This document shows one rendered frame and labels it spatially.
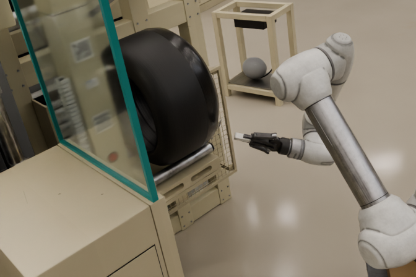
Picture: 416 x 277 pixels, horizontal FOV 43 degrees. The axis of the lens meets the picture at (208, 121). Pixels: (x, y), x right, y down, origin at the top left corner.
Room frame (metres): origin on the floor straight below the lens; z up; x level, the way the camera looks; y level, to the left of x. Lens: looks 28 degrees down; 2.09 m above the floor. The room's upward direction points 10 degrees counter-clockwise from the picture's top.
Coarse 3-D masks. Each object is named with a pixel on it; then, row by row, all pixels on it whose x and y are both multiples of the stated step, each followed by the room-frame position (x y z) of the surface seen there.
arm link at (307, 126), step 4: (332, 84) 1.69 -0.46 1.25; (336, 84) 1.69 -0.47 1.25; (340, 84) 1.69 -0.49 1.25; (332, 88) 1.70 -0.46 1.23; (336, 88) 1.70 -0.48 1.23; (340, 88) 1.71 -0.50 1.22; (332, 92) 1.71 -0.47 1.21; (336, 92) 1.72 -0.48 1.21; (332, 96) 1.73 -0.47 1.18; (336, 96) 1.74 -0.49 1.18; (304, 116) 2.04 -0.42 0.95; (304, 120) 2.03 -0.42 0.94; (308, 120) 2.00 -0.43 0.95; (304, 124) 2.01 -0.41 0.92; (308, 124) 1.99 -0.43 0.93; (312, 124) 1.98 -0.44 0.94; (304, 128) 2.01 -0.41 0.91; (308, 128) 1.99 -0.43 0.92; (312, 128) 1.98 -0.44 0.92; (304, 132) 2.00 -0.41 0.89
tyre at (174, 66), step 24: (144, 48) 1.93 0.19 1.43; (168, 48) 1.94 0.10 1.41; (192, 48) 1.97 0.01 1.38; (144, 72) 1.84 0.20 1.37; (168, 72) 1.84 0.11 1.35; (192, 72) 1.88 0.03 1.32; (144, 96) 1.82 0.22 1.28; (168, 96) 1.79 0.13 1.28; (192, 96) 1.82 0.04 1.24; (216, 96) 1.90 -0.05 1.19; (144, 120) 2.21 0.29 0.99; (168, 120) 1.77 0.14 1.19; (192, 120) 1.80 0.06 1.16; (216, 120) 1.89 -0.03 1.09; (168, 144) 1.78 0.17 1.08; (192, 144) 1.83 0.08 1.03
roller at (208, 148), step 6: (210, 144) 2.00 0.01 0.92; (198, 150) 1.96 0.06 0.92; (204, 150) 1.97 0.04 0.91; (210, 150) 1.98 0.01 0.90; (186, 156) 1.93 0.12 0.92; (192, 156) 1.93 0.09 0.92; (198, 156) 1.94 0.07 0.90; (180, 162) 1.90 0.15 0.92; (186, 162) 1.90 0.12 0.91; (192, 162) 1.92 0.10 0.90; (168, 168) 1.86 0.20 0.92; (174, 168) 1.87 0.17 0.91; (180, 168) 1.88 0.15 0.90; (156, 174) 1.83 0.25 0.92; (162, 174) 1.83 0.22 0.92; (168, 174) 1.84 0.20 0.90; (174, 174) 1.86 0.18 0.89; (156, 180) 1.81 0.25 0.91; (162, 180) 1.82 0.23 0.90
